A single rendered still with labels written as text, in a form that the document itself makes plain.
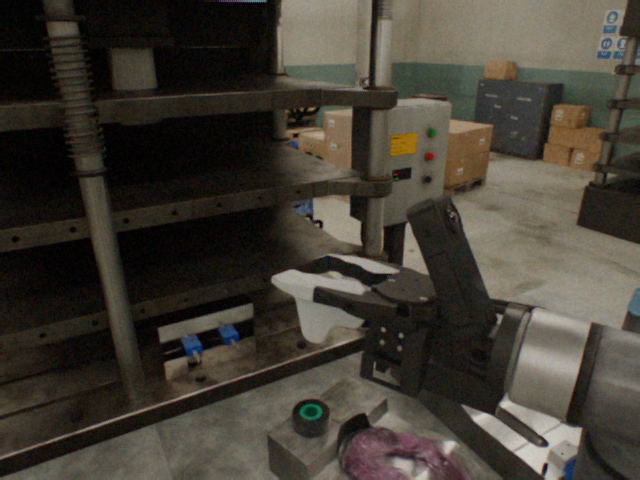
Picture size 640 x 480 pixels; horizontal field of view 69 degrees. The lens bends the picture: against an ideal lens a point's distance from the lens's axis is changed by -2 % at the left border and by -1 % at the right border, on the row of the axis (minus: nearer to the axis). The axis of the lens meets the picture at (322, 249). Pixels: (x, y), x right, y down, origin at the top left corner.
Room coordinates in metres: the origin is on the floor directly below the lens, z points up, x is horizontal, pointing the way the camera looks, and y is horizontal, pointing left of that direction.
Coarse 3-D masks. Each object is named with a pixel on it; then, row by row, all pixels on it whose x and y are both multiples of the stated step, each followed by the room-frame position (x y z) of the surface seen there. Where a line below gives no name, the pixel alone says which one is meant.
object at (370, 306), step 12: (324, 288) 0.34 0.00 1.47; (324, 300) 0.34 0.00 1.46; (336, 300) 0.33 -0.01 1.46; (348, 300) 0.32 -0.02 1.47; (360, 300) 0.32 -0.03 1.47; (372, 300) 0.32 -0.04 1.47; (384, 300) 0.32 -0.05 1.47; (348, 312) 0.32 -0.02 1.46; (360, 312) 0.32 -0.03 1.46; (372, 312) 0.32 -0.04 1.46; (384, 312) 0.31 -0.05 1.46; (396, 312) 0.32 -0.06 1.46
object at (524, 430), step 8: (504, 408) 0.83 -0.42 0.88; (496, 416) 0.81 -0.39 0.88; (504, 416) 0.81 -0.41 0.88; (512, 416) 0.81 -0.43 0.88; (512, 424) 0.79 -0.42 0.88; (520, 424) 0.79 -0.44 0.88; (568, 424) 0.78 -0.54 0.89; (520, 432) 0.76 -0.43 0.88; (528, 432) 0.76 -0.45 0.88; (536, 432) 0.76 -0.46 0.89; (528, 440) 0.74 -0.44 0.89; (536, 440) 0.74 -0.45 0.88; (544, 440) 0.73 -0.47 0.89
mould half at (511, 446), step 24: (432, 408) 0.91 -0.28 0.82; (456, 408) 0.84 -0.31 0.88; (456, 432) 0.84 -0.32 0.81; (480, 432) 0.78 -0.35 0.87; (504, 432) 0.76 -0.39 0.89; (552, 432) 0.75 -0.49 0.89; (576, 432) 0.75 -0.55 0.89; (480, 456) 0.77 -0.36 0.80; (504, 456) 0.72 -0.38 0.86; (528, 456) 0.69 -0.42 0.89
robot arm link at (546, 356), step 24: (552, 312) 0.30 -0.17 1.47; (528, 336) 0.27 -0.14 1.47; (552, 336) 0.27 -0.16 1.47; (576, 336) 0.27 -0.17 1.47; (528, 360) 0.26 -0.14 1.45; (552, 360) 0.26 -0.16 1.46; (576, 360) 0.25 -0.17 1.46; (504, 384) 0.27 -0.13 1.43; (528, 384) 0.26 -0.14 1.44; (552, 384) 0.25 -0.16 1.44; (528, 408) 0.26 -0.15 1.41; (552, 408) 0.25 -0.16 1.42
